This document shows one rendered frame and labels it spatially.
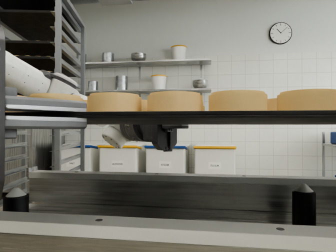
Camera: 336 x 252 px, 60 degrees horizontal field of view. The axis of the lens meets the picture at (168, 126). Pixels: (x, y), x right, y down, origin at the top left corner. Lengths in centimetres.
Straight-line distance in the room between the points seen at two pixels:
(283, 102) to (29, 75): 76
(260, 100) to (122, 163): 374
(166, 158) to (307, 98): 360
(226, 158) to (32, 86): 312
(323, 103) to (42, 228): 26
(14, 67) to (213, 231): 74
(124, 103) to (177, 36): 442
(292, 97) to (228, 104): 5
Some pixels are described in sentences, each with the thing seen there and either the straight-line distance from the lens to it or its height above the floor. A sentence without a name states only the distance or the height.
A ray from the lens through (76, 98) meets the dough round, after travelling 29.
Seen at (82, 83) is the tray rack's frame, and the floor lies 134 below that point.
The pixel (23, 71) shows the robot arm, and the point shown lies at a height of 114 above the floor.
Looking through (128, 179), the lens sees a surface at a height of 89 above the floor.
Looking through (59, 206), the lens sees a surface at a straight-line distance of 61.
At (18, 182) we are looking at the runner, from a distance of 244.
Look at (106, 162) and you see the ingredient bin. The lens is 402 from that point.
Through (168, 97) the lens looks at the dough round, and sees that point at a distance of 24.
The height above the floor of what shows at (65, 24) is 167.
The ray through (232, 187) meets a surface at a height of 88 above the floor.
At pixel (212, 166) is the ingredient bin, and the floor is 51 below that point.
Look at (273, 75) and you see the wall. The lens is 459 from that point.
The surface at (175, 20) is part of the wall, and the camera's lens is 475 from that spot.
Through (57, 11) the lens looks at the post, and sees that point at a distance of 192.
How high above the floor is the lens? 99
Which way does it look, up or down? 1 degrees up
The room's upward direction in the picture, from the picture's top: straight up
